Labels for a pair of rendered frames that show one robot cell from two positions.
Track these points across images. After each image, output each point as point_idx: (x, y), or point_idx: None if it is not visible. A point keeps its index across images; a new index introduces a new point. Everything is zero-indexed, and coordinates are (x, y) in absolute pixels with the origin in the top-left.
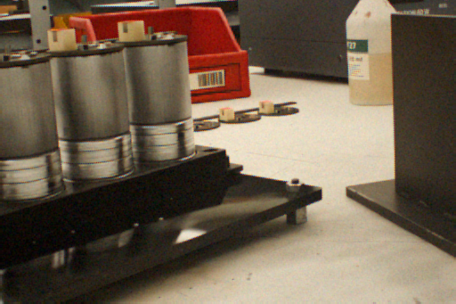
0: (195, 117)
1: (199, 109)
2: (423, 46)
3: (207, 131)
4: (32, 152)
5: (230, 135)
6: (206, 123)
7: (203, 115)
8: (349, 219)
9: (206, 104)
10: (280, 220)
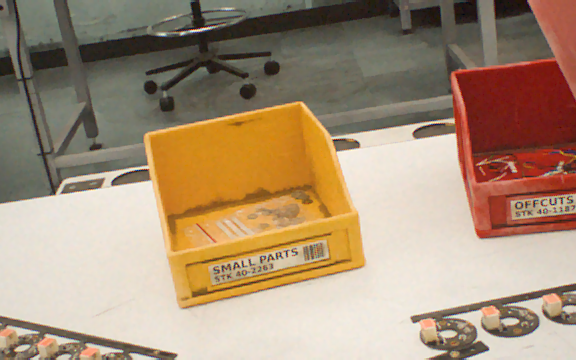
0: None
1: None
2: None
3: None
4: None
5: None
6: None
7: None
8: None
9: None
10: None
